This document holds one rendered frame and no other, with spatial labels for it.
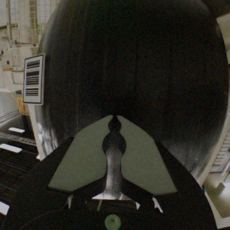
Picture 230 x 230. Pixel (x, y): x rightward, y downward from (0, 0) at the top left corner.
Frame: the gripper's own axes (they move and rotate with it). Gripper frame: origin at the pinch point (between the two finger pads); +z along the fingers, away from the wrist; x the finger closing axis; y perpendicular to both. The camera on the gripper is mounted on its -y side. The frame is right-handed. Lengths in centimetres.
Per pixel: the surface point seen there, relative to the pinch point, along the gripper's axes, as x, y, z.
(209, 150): 12.8, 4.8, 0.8
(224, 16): 23.1, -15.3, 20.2
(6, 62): -348, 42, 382
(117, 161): 0.6, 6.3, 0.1
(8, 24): -60, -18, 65
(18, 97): -567, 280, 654
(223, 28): 26.0, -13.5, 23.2
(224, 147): 40.1, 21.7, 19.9
